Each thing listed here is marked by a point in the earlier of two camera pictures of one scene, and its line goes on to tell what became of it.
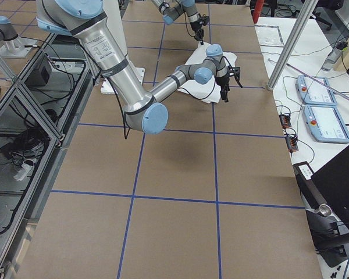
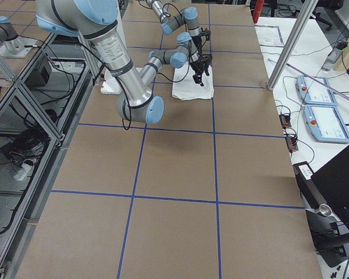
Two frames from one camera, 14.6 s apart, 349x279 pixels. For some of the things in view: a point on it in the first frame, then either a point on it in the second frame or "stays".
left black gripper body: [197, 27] -> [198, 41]
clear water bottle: [334, 55] stays
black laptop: [339, 182] stays
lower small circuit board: [291, 143] stays
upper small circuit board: [285, 120] stays
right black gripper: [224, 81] -> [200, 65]
